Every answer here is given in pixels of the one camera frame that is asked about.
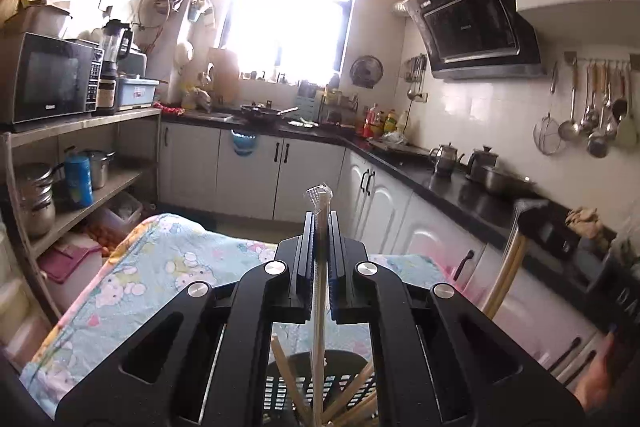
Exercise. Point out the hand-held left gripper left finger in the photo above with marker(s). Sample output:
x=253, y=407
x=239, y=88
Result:
x=305, y=257

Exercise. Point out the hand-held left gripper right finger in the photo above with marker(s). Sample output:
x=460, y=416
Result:
x=334, y=267

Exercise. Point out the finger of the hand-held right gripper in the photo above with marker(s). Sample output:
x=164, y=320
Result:
x=550, y=227

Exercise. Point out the white chopstick pair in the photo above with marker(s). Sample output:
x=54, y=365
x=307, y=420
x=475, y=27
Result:
x=319, y=357

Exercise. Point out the dark green utensil basket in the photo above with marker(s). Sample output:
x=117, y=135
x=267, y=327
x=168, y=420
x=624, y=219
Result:
x=340, y=362

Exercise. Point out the row of hanging kitchen utensils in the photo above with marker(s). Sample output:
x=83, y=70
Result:
x=597, y=147

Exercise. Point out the small hanging utensils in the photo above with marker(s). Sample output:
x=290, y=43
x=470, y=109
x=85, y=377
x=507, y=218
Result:
x=415, y=69

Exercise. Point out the person's right hand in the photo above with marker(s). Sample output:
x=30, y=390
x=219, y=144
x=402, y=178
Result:
x=597, y=382

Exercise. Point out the wide metal pot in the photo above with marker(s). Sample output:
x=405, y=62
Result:
x=505, y=182

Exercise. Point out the dark lidded kettle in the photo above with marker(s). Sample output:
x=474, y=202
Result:
x=482, y=159

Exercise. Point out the black kitchen countertop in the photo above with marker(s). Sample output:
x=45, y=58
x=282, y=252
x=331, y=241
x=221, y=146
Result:
x=450, y=197

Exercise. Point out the steel kettle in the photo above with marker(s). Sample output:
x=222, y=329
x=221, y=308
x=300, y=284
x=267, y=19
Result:
x=445, y=162

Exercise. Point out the blue plastic bag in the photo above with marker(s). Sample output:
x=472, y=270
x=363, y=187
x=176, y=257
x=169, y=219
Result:
x=244, y=144

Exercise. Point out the black wok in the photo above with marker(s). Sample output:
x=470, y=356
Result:
x=262, y=113

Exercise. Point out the row of condiment bottles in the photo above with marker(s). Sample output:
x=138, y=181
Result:
x=375, y=122

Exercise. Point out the cartoon cat printed tablecloth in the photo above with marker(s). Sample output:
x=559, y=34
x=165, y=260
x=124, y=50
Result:
x=150, y=267

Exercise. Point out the dark spice rack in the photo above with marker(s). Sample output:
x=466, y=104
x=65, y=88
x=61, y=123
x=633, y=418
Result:
x=340, y=104

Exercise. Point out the pale blue knife block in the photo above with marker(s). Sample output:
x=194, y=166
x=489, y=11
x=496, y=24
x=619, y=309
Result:
x=306, y=94

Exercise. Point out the beige plush toy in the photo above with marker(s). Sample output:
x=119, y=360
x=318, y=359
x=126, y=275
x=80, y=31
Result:
x=197, y=97

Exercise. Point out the clear box of orange fruit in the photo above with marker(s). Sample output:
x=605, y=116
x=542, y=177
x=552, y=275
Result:
x=115, y=222

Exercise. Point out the wooden cutting board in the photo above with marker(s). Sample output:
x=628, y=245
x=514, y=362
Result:
x=225, y=72

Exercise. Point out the red cloth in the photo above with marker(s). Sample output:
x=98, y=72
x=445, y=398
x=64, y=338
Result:
x=167, y=108

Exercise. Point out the black range hood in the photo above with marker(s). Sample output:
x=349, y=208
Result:
x=475, y=22

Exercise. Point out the small steel pot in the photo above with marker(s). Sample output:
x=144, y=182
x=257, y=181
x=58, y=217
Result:
x=102, y=169

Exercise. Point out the pink lidded storage box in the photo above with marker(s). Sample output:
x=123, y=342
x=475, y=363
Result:
x=70, y=259

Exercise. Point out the white round container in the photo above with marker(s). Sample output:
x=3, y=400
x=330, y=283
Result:
x=184, y=54

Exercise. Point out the blue dish box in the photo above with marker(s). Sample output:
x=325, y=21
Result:
x=135, y=92

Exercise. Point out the blue canister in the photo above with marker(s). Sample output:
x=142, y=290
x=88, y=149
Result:
x=77, y=182

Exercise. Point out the kitchen window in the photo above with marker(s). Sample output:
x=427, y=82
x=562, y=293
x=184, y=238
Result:
x=285, y=7

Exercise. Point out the pale grey countertop appliance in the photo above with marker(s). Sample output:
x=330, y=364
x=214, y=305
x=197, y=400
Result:
x=132, y=64

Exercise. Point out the metal shelf rack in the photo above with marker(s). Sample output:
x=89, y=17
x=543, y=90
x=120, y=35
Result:
x=75, y=123

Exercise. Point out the stacked steel pots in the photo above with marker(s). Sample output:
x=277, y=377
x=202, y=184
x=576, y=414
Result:
x=35, y=207

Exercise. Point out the black blender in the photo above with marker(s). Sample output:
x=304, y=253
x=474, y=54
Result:
x=112, y=52

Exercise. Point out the hanging metal bowl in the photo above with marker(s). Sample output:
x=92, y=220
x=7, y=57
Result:
x=167, y=4

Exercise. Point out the pale green plastic drawer unit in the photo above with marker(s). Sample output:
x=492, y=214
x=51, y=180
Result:
x=20, y=322

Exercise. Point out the black microwave oven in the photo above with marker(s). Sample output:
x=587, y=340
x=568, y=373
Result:
x=50, y=82

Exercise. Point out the cardboard box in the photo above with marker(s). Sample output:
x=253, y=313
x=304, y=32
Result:
x=35, y=19

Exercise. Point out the small wall fan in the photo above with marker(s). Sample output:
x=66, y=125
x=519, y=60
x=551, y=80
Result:
x=366, y=72

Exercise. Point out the wall-mounted utensil holder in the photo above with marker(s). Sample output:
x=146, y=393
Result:
x=200, y=12

